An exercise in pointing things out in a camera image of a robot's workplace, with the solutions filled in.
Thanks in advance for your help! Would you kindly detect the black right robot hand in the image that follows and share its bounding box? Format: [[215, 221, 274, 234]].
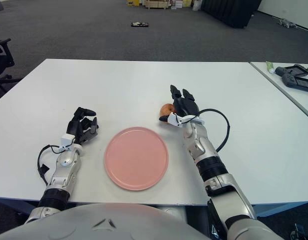
[[158, 84, 201, 125]]

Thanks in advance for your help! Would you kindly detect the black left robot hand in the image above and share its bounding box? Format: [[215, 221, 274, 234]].
[[65, 106, 99, 145]]

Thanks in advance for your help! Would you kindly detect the red yellow apple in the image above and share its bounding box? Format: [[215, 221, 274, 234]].
[[160, 103, 176, 117]]

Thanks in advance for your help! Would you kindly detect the pink round plate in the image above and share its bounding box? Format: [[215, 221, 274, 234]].
[[104, 126, 169, 192]]

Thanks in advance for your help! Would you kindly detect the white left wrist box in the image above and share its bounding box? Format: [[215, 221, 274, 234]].
[[60, 134, 75, 146]]

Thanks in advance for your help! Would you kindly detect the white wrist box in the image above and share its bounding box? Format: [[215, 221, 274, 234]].
[[167, 111, 184, 128], [60, 134, 75, 146]]

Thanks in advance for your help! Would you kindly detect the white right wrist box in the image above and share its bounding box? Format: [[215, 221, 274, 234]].
[[167, 111, 184, 128]]

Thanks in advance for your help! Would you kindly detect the grey robot torso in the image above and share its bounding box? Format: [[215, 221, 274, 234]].
[[0, 202, 214, 240]]

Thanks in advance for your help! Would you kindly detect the black office chair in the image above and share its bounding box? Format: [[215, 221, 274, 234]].
[[0, 26, 22, 87]]

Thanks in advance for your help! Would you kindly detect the black curtain partition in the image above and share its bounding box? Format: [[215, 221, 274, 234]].
[[201, 0, 262, 29]]

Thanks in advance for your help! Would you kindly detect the light wooden crate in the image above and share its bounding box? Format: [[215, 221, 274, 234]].
[[146, 0, 172, 10]]

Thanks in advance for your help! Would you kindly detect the small grey robot toy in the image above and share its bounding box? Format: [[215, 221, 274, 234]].
[[277, 18, 298, 29]]

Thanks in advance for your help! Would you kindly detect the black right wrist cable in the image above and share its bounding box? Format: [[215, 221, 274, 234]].
[[197, 108, 231, 152]]

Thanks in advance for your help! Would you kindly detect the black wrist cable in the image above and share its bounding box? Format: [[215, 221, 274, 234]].
[[197, 108, 231, 152], [37, 144, 63, 187]]

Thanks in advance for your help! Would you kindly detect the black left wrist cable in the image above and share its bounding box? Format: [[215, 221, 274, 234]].
[[37, 144, 63, 187]]

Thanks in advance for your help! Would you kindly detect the blue grey table frame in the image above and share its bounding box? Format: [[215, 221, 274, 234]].
[[0, 196, 308, 219]]

